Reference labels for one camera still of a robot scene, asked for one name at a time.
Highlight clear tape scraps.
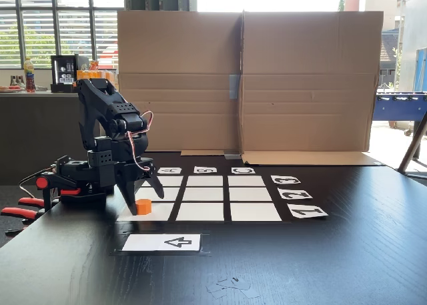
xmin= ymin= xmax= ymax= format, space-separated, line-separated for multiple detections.
xmin=205 ymin=277 xmax=261 ymax=300

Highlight orange handled clamp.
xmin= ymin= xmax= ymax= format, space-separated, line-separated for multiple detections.
xmin=0 ymin=206 xmax=46 ymax=238
xmin=18 ymin=197 xmax=46 ymax=208

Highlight blue foosball table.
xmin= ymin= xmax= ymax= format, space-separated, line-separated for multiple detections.
xmin=372 ymin=91 xmax=427 ymax=137

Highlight cardboard panel with large flap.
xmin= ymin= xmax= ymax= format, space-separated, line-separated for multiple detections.
xmin=240 ymin=10 xmax=384 ymax=166

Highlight paper sheet number 2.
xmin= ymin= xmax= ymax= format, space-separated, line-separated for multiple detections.
xmin=277 ymin=188 xmax=314 ymax=201

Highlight cardboard panel with small flap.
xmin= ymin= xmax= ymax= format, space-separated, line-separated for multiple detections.
xmin=117 ymin=10 xmax=244 ymax=158

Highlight white nine-square grid sheet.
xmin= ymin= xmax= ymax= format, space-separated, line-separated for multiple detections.
xmin=116 ymin=174 xmax=288 ymax=224

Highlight slanted metal table leg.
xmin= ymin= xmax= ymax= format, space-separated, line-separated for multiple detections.
xmin=397 ymin=111 xmax=427 ymax=178

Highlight round orange token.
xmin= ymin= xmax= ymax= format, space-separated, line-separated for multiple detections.
xmin=135 ymin=199 xmax=153 ymax=216

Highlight yellow capped drink bottle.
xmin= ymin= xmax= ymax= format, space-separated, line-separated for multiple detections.
xmin=23 ymin=57 xmax=37 ymax=93

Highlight red white servo cable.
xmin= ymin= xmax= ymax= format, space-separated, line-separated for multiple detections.
xmin=125 ymin=110 xmax=155 ymax=172

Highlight black clamp with red knob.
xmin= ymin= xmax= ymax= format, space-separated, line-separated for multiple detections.
xmin=35 ymin=173 xmax=83 ymax=214

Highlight black mini fridge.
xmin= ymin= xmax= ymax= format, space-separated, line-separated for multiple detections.
xmin=49 ymin=53 xmax=89 ymax=94

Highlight white arrow paper sheet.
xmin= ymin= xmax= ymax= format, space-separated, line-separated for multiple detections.
xmin=121 ymin=233 xmax=202 ymax=252

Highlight orange juice cartons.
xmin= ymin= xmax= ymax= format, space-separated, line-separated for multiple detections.
xmin=76 ymin=60 xmax=119 ymax=91

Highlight paper sheet number 3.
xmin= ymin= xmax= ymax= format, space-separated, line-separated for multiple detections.
xmin=270 ymin=175 xmax=302 ymax=186

